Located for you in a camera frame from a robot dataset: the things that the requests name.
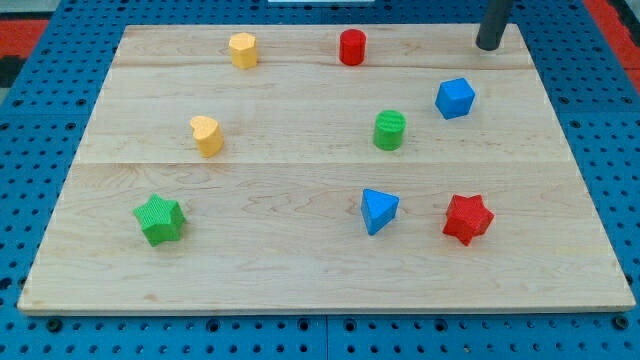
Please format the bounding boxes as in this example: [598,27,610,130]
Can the blue triangle block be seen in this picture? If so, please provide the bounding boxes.
[361,188,399,235]

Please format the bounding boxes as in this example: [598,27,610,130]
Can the green cylinder block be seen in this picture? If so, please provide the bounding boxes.
[373,110,406,151]

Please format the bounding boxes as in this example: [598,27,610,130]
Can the light wooden board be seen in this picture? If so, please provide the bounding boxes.
[18,24,636,316]

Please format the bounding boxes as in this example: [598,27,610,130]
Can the yellow heart block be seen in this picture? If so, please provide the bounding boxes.
[190,116,224,158]

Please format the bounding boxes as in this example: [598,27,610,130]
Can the red cylinder block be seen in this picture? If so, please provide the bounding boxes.
[339,29,367,66]

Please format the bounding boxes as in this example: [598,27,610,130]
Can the red star block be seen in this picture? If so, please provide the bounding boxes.
[442,194,494,246]

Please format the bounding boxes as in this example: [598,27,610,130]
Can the yellow hexagon block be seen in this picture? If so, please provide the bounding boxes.
[229,32,258,69]

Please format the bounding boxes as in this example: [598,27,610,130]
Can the blue cube block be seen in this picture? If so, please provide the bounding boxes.
[435,78,475,120]

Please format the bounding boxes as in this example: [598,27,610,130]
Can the green star block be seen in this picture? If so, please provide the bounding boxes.
[133,193,185,247]

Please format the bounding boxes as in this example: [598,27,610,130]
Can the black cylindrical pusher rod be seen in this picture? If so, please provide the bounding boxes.
[475,0,514,51]

